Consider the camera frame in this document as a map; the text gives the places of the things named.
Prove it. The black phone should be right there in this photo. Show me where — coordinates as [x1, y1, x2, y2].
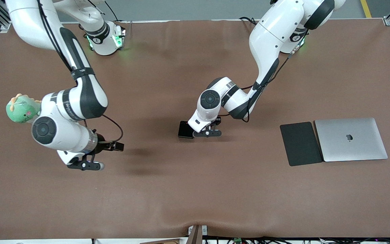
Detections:
[178, 121, 194, 139]

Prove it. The black mouse pad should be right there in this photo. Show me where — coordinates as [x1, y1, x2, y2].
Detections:
[280, 122, 323, 167]

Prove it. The brown table cover mat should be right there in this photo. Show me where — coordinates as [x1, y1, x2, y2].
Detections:
[0, 19, 390, 239]

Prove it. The green dinosaur plush toy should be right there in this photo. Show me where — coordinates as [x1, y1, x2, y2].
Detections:
[6, 94, 42, 124]

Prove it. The silver laptop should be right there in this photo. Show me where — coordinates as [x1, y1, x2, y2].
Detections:
[315, 118, 388, 162]

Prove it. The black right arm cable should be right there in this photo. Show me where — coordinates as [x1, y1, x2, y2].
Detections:
[37, 0, 124, 144]

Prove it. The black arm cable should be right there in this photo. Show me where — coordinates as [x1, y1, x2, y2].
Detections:
[37, 0, 124, 144]
[215, 51, 299, 123]

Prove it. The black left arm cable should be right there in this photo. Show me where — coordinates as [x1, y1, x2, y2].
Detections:
[215, 51, 299, 123]

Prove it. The thin black base cable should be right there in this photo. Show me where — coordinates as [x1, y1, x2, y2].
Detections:
[104, 0, 128, 24]

